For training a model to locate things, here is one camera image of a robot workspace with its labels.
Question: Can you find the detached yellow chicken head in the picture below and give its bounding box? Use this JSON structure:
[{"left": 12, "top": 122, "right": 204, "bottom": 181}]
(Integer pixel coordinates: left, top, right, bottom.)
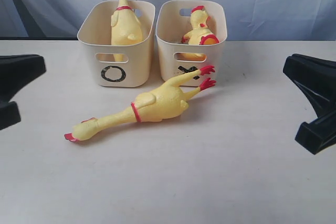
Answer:
[{"left": 190, "top": 5, "right": 210, "bottom": 29}]

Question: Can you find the cream bin marked O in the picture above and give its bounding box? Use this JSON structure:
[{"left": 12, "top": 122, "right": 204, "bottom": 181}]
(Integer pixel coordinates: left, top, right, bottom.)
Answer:
[{"left": 77, "top": 0, "right": 155, "bottom": 88}]

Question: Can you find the cream bin marked X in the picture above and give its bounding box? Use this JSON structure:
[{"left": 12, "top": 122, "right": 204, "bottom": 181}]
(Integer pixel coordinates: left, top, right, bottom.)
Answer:
[{"left": 156, "top": 0, "right": 227, "bottom": 81}]

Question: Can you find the yellow rubber chicken front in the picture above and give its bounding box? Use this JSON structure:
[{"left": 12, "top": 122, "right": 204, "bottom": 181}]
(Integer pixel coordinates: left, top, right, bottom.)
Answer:
[{"left": 110, "top": 0, "right": 143, "bottom": 46}]

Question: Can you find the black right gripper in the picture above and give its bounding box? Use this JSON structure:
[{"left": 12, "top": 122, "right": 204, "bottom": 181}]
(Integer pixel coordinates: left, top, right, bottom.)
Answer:
[{"left": 282, "top": 54, "right": 335, "bottom": 155}]

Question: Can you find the headless yellow chicken body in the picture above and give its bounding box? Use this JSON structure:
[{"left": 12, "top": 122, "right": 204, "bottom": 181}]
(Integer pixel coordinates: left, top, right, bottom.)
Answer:
[{"left": 178, "top": 27, "right": 219, "bottom": 61}]

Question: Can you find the yellow rubber chicken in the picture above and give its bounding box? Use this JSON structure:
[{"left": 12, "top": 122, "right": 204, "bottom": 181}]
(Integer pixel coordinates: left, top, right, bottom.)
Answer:
[
  {"left": 110, "top": 0, "right": 143, "bottom": 46},
  {"left": 64, "top": 65, "right": 216, "bottom": 142}
]

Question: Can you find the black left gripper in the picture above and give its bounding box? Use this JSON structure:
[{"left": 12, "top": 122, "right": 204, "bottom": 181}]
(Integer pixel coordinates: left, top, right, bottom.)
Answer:
[{"left": 1, "top": 54, "right": 46, "bottom": 130}]

